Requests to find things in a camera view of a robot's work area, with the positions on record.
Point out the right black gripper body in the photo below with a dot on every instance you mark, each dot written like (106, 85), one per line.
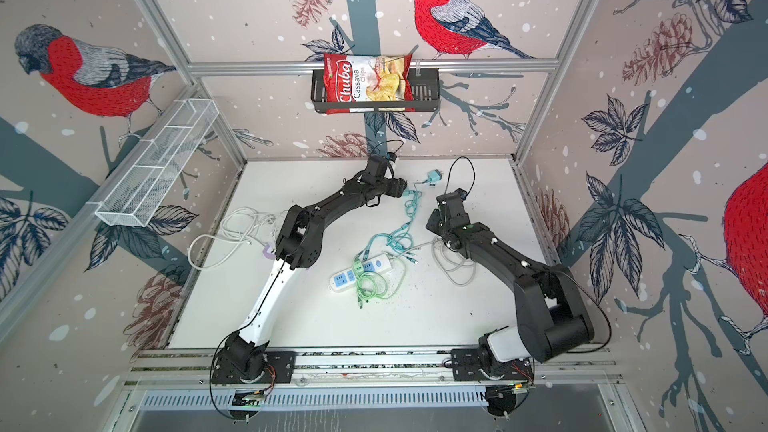
(434, 224)

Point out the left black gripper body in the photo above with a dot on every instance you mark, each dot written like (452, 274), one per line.
(390, 188)

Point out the teal charger adapter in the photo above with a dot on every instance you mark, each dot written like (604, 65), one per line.
(434, 176)

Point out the white power strip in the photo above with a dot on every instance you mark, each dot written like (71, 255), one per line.
(348, 278)

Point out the purple power strip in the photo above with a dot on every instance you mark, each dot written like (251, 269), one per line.
(269, 252)

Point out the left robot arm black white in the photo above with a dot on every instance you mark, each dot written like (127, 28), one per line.
(298, 246)

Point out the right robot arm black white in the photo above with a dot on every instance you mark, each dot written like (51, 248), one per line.
(551, 317)

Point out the red cassava chips bag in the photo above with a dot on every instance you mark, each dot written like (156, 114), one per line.
(351, 79)

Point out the black wall basket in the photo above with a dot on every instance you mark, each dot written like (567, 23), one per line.
(419, 92)

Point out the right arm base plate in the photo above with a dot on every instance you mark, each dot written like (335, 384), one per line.
(478, 364)

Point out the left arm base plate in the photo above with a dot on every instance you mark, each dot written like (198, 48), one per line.
(259, 366)

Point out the white wire mesh shelf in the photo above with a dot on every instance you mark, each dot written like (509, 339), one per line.
(141, 190)

